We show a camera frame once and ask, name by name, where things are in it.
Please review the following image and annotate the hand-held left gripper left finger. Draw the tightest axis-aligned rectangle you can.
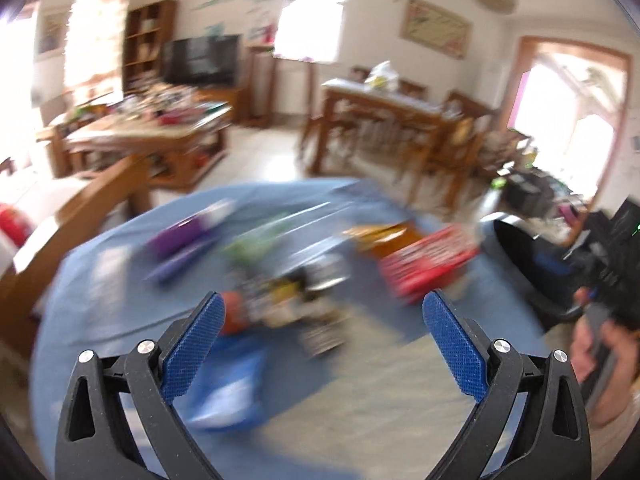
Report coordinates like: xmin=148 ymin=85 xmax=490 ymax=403
xmin=55 ymin=291 xmax=227 ymax=480

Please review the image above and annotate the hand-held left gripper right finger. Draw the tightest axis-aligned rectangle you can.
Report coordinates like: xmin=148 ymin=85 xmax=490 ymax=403
xmin=422 ymin=288 xmax=593 ymax=480

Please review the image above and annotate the blue snack packet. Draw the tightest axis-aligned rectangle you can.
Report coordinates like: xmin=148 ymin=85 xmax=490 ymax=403
xmin=190 ymin=335 xmax=268 ymax=431

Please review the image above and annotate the small orange packet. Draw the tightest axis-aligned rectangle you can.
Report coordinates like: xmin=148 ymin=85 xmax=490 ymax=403
xmin=220 ymin=290 xmax=248 ymax=336

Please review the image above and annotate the red snack packet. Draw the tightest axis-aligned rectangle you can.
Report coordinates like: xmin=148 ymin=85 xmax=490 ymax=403
xmin=380 ymin=225 xmax=478 ymax=306

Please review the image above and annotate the black and yellow packet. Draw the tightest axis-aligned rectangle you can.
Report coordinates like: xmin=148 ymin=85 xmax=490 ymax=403
xmin=250 ymin=255 xmax=351 ymax=326

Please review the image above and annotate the black trash bin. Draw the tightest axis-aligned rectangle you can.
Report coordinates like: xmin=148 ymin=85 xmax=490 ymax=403
xmin=492 ymin=215 xmax=591 ymax=333

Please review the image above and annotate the purple snack packet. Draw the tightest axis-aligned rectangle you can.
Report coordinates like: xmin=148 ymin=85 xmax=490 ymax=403
xmin=147 ymin=200 xmax=236 ymax=281

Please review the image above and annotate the green snack packet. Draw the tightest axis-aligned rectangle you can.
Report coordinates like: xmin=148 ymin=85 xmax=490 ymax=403
xmin=222 ymin=215 xmax=291 ymax=271

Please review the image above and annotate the orange snack packet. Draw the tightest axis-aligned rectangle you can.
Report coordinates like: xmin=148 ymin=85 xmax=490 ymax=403
xmin=342 ymin=222 xmax=423 ymax=261

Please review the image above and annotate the dark grey packet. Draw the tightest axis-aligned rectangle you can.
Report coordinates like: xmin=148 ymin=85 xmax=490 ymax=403
xmin=300 ymin=320 xmax=348 ymax=358

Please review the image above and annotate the person's right hand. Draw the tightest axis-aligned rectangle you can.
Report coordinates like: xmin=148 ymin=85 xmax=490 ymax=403
xmin=570 ymin=286 xmax=640 ymax=428

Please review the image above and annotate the blue tablecloth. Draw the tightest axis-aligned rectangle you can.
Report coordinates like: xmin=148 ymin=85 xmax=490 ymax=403
xmin=30 ymin=177 xmax=551 ymax=480

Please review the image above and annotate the white bottle green cap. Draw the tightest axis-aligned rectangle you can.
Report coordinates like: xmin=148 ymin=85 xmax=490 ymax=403
xmin=475 ymin=177 xmax=506 ymax=226

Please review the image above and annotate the wooden sofa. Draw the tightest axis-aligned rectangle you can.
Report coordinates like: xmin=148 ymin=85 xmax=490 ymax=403
xmin=0 ymin=152 xmax=153 ymax=361

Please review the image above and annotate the wooden coffee table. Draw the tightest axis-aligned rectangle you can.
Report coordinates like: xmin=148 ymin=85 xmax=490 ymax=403
xmin=65 ymin=95 xmax=236 ymax=191

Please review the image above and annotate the red cushion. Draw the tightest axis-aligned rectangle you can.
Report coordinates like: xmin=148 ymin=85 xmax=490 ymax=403
xmin=0 ymin=202 xmax=28 ymax=248

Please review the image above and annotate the wooden television stand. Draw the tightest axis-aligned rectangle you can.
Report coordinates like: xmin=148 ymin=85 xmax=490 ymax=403
xmin=200 ymin=87 xmax=246 ymax=126

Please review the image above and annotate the wooden dining table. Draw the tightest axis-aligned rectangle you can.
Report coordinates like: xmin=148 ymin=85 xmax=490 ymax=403
xmin=312 ymin=77 xmax=451 ymax=181

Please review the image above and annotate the tall wooden rack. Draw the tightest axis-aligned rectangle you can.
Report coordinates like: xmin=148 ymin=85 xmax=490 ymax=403
xmin=247 ymin=45 xmax=278 ymax=126

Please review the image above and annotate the white plastic bag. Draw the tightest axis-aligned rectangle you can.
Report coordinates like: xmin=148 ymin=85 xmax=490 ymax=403
xmin=364 ymin=60 xmax=401 ymax=92

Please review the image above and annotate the flat screen television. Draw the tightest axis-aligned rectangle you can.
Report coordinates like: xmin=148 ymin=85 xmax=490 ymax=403
xmin=160 ymin=35 xmax=241 ymax=88

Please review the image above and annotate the wooden bookshelf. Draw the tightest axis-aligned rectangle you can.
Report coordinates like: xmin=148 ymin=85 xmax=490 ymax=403
xmin=122 ymin=0 xmax=178 ymax=93

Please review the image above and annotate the bright window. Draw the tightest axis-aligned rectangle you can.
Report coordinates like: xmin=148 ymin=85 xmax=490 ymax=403
xmin=275 ymin=0 xmax=353 ymax=63

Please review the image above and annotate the wooden door frame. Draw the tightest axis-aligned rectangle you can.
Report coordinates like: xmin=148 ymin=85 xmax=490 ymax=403
xmin=500 ymin=35 xmax=631 ymax=241

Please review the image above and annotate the small framed wall picture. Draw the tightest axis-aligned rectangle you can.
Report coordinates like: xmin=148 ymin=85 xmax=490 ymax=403
xmin=40 ymin=10 xmax=68 ymax=56

